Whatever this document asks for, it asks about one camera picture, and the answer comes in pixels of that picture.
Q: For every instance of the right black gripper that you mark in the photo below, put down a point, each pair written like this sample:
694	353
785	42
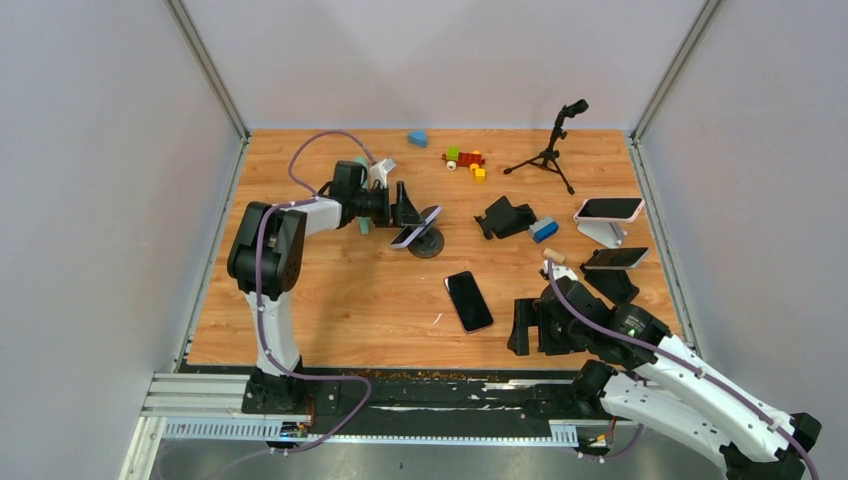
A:
528	312

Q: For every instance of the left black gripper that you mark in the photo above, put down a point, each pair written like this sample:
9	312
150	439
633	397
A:
405	213

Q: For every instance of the phone with lavender case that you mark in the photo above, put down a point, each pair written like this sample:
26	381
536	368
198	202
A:
409	234

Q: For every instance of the phone with pink-edged black case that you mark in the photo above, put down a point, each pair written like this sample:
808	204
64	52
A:
468	302

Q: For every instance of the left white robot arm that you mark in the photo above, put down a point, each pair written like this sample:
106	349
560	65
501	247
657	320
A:
267	254

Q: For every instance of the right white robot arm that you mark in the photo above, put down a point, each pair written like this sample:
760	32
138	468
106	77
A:
643	372

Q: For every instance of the round black phone stand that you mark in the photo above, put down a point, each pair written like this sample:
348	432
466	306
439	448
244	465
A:
427	245

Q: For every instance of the black clamp phone holder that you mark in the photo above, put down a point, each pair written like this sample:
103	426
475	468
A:
502	219

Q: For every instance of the phone with white edge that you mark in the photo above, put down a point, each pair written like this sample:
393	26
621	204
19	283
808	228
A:
616	259

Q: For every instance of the white phone stand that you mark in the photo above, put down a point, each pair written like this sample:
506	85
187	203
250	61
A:
609	234

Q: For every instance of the phone with pink case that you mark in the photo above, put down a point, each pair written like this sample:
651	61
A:
610	209

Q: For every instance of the black mini tripod stand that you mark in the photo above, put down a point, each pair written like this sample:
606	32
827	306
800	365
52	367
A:
547	159

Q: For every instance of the teal toy microphone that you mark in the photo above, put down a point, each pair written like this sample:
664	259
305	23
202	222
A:
364	222

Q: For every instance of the small wooden cylinder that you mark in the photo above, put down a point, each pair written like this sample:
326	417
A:
554	256

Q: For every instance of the colourful toy brick car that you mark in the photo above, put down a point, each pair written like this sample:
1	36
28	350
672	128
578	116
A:
456	158

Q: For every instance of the blue triangular block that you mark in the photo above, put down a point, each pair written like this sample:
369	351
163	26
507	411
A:
418	138

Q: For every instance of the blue and grey eraser block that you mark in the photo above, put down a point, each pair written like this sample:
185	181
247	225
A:
543	229

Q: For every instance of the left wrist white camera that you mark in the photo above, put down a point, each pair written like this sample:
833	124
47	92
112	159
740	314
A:
378	173

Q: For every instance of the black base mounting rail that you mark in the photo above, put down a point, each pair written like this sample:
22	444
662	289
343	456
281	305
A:
401	406

